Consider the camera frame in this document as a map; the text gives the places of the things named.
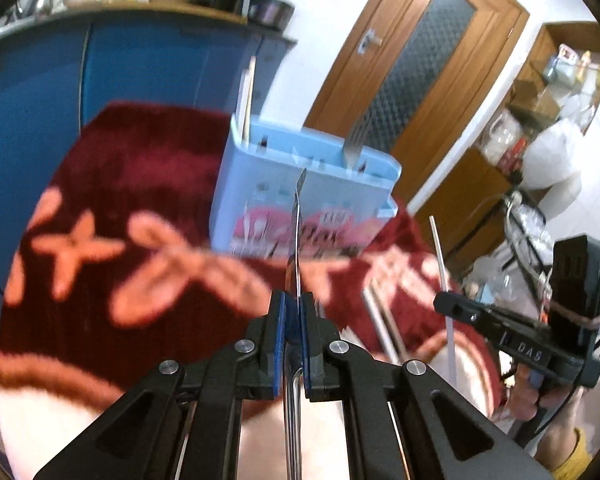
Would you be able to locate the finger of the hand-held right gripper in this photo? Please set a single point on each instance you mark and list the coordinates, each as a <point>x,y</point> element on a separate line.
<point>460,307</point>

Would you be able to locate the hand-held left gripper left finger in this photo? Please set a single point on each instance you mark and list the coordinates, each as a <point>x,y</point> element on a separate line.
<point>279,350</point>

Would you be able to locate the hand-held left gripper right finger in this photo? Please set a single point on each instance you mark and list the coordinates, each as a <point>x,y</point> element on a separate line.
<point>306,350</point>

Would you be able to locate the white chopstick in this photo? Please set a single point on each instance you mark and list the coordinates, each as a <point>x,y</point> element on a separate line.
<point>394,322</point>
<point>440,260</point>

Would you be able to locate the metal chopsticks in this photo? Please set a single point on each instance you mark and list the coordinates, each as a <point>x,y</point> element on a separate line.
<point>377,322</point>

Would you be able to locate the light blue utensil holder box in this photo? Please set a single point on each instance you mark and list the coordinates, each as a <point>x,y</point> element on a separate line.
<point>260,195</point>

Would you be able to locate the steel table knife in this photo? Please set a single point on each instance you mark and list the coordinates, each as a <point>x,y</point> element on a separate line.
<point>251,100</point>

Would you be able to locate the person's right forearm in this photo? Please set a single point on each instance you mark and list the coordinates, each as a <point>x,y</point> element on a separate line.
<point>575,455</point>

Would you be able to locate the person's right hand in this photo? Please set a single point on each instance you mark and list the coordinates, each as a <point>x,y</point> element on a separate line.
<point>522,402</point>

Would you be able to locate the wooden shelf unit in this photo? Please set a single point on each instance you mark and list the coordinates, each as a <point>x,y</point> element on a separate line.
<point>460,200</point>

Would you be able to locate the white plastic bag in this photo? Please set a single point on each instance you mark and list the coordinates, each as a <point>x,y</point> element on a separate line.
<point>552,155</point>

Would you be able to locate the red patterned blanket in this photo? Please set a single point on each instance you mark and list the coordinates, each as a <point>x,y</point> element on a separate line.
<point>130,185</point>

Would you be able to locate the wooden door with glass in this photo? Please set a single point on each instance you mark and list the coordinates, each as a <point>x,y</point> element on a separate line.
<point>405,85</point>

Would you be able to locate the blue base cabinets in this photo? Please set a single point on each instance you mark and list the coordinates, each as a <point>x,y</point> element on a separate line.
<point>130,60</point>

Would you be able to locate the dark rice cooker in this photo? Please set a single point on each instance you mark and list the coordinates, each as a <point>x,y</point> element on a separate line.
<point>270,10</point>

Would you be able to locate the wooden cutting board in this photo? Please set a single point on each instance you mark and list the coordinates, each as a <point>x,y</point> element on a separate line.
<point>205,10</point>

